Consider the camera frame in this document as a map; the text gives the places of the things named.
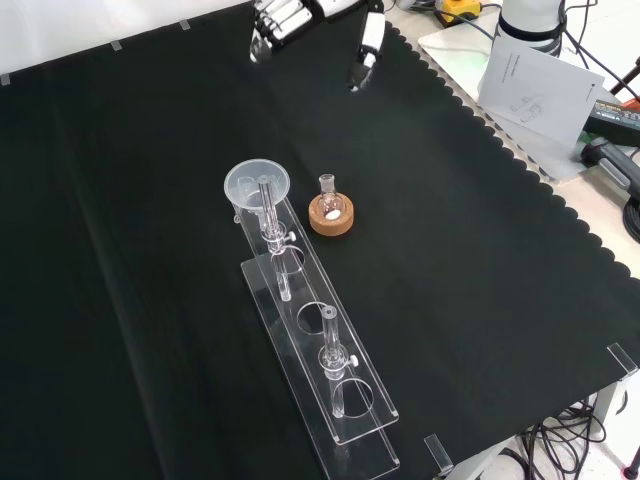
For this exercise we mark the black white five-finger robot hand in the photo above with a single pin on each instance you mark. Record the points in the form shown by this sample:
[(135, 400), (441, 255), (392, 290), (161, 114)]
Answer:
[(372, 30)]

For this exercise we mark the translucent plastic funnel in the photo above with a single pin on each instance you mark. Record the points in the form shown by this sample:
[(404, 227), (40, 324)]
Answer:
[(235, 195)]

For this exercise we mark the clear acrylic funnel stand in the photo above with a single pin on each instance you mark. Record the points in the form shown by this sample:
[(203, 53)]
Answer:
[(345, 370)]

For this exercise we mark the pale base board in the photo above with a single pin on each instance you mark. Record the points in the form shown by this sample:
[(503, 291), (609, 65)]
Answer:
[(450, 50)]

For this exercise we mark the yellow stop button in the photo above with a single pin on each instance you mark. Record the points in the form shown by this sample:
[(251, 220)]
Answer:
[(457, 7)]

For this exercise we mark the white paper booklet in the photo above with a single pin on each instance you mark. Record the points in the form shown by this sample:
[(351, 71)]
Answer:
[(535, 90)]

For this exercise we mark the small glass round-bottom flask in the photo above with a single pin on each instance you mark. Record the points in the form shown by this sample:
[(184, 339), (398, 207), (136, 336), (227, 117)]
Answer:
[(330, 202)]

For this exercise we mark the clear cloth clip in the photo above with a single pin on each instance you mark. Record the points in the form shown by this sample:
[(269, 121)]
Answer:
[(185, 25), (5, 79), (438, 454), (623, 358), (116, 45)]

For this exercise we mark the black power supply brick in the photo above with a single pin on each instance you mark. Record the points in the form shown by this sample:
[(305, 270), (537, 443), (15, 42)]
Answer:
[(617, 117)]

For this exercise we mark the grey black hand tool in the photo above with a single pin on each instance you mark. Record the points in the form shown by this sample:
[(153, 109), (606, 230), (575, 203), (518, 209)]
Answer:
[(612, 160)]

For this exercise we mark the black bench cloth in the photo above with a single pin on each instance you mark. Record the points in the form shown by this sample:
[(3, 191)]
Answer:
[(150, 250)]

